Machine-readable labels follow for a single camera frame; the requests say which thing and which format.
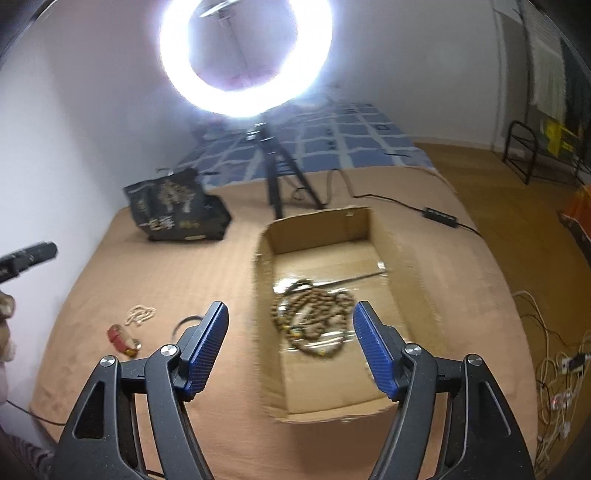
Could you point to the black tripod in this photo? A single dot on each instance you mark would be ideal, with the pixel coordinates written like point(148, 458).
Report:
point(277, 166)

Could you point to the dark hanging clothes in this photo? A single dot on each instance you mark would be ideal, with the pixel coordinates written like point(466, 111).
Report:
point(577, 92)

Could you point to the cardboard box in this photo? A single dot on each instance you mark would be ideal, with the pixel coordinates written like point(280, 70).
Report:
point(318, 240)

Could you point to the blue checked blanket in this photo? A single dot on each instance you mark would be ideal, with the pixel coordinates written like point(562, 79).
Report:
point(351, 134)

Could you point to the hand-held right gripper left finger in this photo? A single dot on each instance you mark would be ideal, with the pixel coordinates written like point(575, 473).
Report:
point(207, 350)

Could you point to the striped towel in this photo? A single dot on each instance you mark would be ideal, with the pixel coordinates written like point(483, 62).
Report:
point(547, 69)

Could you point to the yellow box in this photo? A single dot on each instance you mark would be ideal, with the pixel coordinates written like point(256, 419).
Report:
point(558, 136)

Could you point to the thin hoop bangle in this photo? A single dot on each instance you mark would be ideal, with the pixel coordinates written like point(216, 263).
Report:
point(176, 328)

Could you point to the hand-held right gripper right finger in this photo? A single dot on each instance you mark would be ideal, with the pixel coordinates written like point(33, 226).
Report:
point(378, 355)

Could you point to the phone clamp holder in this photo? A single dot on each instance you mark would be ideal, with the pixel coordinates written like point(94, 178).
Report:
point(217, 7)

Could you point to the person's left hand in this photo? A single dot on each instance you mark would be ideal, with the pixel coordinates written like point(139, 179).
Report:
point(5, 309)

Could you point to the black printed snack bag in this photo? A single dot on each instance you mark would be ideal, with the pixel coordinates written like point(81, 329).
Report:
point(175, 207)

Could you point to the striped cloth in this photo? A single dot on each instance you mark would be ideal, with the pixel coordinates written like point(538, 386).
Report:
point(23, 454)

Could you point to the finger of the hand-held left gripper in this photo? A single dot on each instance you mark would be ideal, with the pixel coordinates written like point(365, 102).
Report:
point(27, 258)

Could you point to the orange cloth-covered box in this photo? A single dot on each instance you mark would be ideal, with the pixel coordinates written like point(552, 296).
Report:
point(581, 217)

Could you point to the black clothes rack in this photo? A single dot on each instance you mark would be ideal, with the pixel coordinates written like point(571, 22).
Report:
point(517, 152)

